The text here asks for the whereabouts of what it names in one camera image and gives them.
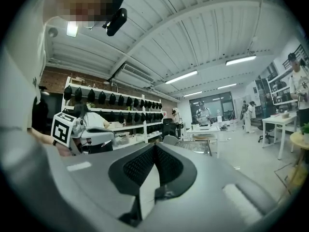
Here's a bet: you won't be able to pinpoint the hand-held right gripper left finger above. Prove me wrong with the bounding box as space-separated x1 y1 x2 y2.
45 143 161 229

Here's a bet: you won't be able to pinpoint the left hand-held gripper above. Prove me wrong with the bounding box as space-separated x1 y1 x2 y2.
50 108 115 156

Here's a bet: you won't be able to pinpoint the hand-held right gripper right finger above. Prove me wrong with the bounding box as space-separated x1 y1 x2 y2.
144 143 279 232

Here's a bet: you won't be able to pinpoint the person's left forearm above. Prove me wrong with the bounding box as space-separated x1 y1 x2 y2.
27 128 74 157

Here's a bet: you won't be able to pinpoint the clear storage boxes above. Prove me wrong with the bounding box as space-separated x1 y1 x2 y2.
112 131 146 147

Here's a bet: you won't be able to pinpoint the dark mesh tray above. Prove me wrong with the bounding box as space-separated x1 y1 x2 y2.
173 140 213 158

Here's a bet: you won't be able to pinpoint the white shelving unit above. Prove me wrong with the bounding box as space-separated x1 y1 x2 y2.
61 76 165 151

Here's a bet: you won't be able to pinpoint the white rectangular table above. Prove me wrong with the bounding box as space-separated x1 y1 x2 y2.
261 112 299 160
185 124 222 159

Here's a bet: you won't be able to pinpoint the grey chair back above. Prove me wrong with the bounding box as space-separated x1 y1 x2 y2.
162 135 181 145

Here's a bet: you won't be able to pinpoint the black office chair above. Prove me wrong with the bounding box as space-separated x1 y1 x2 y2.
160 118 179 142
256 119 276 145

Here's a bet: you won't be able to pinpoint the ceiling air conditioner unit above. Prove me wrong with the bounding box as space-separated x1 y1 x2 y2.
115 62 158 88

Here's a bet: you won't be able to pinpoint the dark framed window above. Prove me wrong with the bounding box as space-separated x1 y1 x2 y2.
189 91 234 127

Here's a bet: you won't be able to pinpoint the long ceiling tube light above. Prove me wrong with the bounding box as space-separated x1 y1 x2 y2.
164 70 198 85
183 90 203 98
217 83 238 90
225 55 257 66

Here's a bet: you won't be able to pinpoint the round yellow wooden table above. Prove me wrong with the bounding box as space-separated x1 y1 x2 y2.
282 130 309 197

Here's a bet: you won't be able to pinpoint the square ceiling light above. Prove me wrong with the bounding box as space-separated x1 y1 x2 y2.
66 20 79 38

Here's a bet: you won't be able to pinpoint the green potted plant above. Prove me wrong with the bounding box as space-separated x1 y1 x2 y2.
300 121 309 145

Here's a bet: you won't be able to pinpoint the black head-worn camera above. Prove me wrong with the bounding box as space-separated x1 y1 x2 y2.
102 0 128 37

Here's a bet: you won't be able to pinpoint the white wall shelf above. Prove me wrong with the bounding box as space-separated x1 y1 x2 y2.
266 65 309 106

